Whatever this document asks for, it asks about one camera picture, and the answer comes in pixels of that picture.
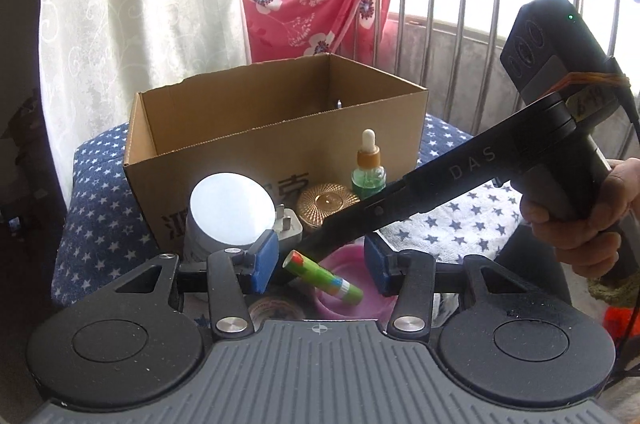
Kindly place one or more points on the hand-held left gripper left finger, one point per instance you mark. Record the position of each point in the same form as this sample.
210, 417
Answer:
265, 260

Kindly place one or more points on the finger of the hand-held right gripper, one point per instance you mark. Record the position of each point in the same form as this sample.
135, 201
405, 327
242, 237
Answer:
345, 224

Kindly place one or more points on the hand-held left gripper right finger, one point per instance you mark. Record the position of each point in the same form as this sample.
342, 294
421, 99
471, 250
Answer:
376, 265

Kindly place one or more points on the gold lid black jar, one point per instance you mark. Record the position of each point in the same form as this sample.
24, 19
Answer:
325, 204

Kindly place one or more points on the green glue stick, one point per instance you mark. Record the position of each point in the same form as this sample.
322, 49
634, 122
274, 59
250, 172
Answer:
325, 279

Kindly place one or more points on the green glass dropper bottle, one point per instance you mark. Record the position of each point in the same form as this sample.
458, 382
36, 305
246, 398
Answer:
369, 169

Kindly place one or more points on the brown cardboard box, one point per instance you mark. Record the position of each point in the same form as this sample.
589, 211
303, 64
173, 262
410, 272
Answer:
260, 124

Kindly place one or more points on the person's right hand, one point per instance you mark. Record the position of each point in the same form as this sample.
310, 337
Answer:
597, 224

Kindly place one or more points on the pink plastic bowl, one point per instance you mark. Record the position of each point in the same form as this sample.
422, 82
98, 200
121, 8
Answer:
345, 264

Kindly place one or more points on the white plug charger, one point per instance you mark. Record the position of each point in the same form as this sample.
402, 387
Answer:
290, 226

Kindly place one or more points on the tape roll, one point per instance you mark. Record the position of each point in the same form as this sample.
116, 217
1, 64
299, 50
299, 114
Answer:
275, 310

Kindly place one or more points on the white plastic pill bottle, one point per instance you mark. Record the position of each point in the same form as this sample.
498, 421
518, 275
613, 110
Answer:
230, 209

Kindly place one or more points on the blue star blanket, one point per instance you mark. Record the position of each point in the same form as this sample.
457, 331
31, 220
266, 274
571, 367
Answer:
100, 204

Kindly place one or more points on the white patterned curtain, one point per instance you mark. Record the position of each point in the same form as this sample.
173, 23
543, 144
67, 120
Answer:
140, 14

